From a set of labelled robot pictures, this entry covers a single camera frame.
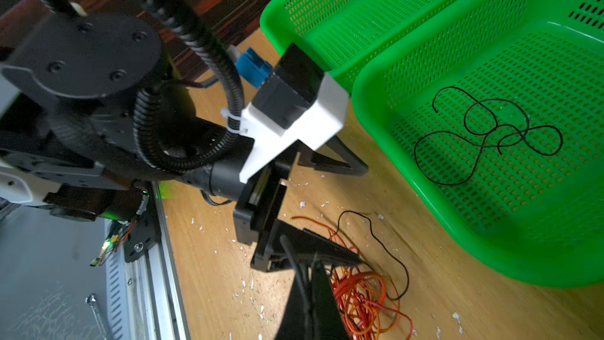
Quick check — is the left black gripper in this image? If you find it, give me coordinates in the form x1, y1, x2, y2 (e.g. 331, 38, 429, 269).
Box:
183, 135, 369, 272

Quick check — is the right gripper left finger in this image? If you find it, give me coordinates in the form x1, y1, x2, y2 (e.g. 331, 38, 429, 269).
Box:
275, 235, 314, 339

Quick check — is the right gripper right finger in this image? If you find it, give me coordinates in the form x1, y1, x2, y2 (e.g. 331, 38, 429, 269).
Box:
308, 257, 350, 339

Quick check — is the orange cable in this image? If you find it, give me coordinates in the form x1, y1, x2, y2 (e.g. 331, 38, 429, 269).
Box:
291, 216, 402, 336

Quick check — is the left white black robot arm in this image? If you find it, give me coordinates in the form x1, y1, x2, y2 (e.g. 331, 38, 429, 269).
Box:
1, 0, 367, 272

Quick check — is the left green plastic basket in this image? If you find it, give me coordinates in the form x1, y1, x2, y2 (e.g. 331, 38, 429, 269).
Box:
260, 0, 456, 91

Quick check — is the green plastic basket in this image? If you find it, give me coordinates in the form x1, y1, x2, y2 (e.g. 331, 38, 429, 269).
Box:
352, 0, 603, 288
260, 0, 456, 91

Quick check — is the middle green plastic basket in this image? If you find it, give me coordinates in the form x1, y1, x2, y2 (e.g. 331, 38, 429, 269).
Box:
352, 0, 603, 288

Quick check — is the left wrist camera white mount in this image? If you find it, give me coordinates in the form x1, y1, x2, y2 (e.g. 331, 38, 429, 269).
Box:
221, 43, 349, 183

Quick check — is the aluminium front rail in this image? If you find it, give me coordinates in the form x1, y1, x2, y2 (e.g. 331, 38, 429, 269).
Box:
86, 183, 190, 339

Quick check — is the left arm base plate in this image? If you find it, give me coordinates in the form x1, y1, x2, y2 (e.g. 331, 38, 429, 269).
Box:
89, 188, 164, 268

